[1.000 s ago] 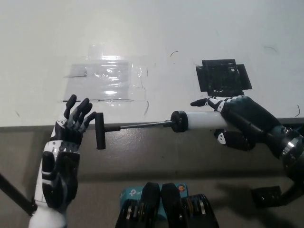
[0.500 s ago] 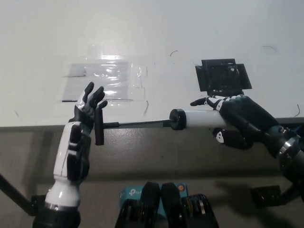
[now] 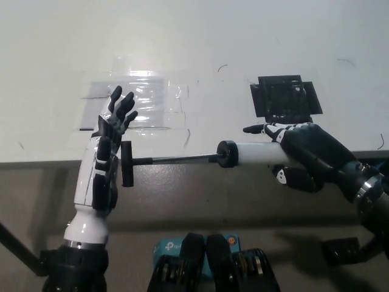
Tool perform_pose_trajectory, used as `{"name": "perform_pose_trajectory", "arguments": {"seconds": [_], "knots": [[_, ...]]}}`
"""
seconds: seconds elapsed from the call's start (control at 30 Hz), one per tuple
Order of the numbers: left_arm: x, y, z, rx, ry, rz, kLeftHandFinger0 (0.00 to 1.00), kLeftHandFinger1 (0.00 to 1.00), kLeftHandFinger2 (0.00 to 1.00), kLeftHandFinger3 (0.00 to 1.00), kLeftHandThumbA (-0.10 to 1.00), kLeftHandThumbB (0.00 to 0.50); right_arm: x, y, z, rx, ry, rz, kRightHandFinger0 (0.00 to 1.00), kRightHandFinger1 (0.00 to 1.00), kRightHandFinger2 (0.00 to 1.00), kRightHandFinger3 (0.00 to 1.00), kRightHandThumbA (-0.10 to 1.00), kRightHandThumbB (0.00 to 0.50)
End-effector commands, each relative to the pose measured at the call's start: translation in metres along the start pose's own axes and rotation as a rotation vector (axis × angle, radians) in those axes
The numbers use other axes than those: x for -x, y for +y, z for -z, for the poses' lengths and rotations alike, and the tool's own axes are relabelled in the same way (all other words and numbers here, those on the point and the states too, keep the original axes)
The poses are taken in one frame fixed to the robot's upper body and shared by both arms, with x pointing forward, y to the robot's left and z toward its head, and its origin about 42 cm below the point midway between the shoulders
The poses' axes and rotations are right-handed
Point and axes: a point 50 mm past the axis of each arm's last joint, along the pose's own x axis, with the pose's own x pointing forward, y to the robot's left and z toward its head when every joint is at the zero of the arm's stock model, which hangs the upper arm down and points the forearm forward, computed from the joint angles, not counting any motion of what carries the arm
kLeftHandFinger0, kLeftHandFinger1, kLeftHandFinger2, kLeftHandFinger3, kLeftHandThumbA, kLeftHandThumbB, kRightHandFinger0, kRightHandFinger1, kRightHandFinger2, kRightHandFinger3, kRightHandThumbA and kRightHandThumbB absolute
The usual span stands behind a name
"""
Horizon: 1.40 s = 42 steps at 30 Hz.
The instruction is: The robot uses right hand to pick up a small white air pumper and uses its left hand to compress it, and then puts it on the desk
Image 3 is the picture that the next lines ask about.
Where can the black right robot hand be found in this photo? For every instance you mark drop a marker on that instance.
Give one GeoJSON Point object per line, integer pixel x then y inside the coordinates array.
{"type": "Point", "coordinates": [313, 143]}

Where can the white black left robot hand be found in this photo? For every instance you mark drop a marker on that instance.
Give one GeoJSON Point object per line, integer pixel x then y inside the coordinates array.
{"type": "Point", "coordinates": [88, 173]}

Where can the small white air pump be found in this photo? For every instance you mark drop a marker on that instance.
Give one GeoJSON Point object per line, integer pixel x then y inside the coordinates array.
{"type": "Point", "coordinates": [258, 153]}

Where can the black table leg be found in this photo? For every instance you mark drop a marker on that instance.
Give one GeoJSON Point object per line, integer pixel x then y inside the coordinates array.
{"type": "Point", "coordinates": [377, 246]}
{"type": "Point", "coordinates": [18, 243]}

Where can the teal cardboard box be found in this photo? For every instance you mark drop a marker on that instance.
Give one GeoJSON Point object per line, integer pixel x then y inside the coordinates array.
{"type": "Point", "coordinates": [167, 248]}

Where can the clear plastic sheet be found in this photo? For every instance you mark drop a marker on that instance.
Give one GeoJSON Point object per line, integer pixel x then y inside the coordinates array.
{"type": "Point", "coordinates": [121, 65]}

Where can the black table foot bracket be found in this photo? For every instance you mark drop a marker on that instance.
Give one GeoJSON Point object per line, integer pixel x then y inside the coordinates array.
{"type": "Point", "coordinates": [42, 264]}
{"type": "Point", "coordinates": [340, 251]}

